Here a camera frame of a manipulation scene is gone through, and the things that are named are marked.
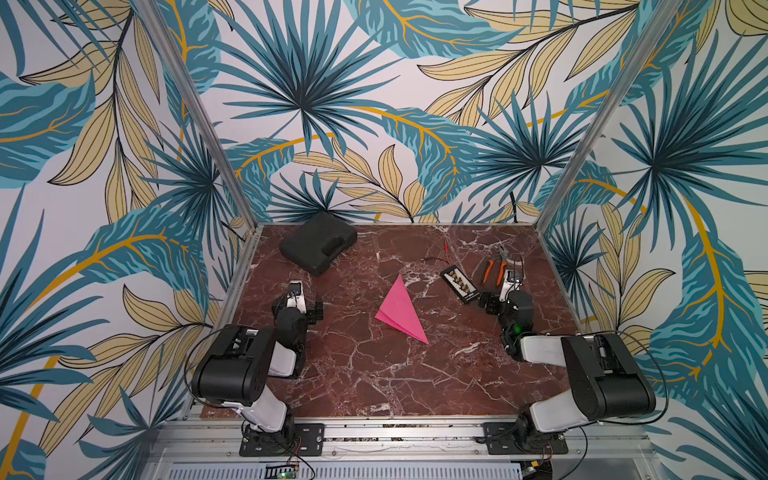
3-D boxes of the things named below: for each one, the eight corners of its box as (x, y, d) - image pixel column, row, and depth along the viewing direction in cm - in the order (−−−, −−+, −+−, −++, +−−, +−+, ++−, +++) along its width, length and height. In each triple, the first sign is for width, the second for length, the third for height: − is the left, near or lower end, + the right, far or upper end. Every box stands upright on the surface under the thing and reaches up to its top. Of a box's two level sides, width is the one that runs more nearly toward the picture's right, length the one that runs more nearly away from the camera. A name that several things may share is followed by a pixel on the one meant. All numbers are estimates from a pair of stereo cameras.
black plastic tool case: (279, 252, 113) (274, 240, 108) (321, 218, 124) (318, 206, 119) (319, 279, 105) (316, 268, 100) (360, 241, 117) (359, 229, 112)
